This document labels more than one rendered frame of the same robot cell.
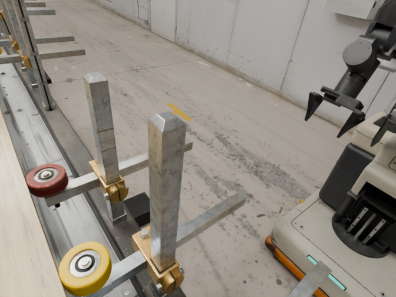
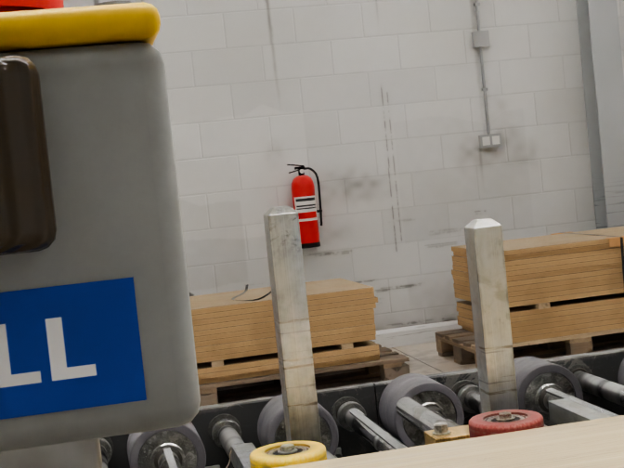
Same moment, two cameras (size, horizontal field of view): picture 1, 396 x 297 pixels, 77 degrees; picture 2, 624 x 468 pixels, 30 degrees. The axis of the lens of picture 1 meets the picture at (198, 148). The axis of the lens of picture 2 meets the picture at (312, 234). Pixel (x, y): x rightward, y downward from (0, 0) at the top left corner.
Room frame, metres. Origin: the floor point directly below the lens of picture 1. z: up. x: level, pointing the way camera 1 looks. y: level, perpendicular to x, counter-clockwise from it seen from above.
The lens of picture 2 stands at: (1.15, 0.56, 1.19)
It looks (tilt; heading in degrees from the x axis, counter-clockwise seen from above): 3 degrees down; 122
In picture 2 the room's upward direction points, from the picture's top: 6 degrees counter-clockwise
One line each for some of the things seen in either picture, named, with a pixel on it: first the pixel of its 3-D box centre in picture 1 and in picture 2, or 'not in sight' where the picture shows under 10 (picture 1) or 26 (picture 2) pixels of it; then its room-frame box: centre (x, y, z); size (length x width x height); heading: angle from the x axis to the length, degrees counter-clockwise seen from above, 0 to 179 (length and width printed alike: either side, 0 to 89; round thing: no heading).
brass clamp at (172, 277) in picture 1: (157, 258); not in sight; (0.28, 0.06, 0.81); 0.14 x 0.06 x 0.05; 43
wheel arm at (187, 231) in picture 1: (178, 237); not in sight; (0.34, 0.02, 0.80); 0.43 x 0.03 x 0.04; 133
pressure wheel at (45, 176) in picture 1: (52, 190); not in sight; (0.39, 0.33, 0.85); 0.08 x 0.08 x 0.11
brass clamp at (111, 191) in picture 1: (108, 179); not in sight; (0.46, 0.23, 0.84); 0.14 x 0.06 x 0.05; 43
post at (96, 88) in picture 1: (109, 167); not in sight; (0.44, 0.21, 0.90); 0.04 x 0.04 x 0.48; 43
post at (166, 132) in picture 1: (163, 231); not in sight; (0.26, 0.04, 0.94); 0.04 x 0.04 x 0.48; 43
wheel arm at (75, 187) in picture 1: (129, 167); not in sight; (0.52, 0.19, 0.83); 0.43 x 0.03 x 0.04; 133
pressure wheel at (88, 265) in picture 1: (89, 277); not in sight; (0.20, 0.16, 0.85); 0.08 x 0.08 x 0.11
